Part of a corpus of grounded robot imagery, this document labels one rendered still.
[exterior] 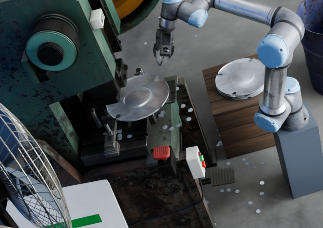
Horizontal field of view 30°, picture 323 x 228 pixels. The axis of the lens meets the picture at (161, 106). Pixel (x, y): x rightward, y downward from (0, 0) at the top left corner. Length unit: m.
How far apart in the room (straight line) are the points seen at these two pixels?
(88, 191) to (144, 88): 0.52
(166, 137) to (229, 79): 0.72
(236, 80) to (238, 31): 1.02
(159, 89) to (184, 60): 1.41
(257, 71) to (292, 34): 0.95
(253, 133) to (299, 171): 0.40
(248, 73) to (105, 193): 1.03
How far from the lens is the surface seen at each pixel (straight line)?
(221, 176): 3.05
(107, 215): 2.79
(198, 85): 3.82
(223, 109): 3.09
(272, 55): 2.26
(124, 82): 2.54
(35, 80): 2.25
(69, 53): 2.13
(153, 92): 2.65
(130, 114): 2.59
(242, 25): 4.20
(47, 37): 2.10
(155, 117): 2.68
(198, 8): 2.45
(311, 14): 3.54
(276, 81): 2.39
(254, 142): 3.27
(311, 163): 2.94
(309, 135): 2.79
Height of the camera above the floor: 2.45
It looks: 41 degrees down
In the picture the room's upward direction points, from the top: 22 degrees counter-clockwise
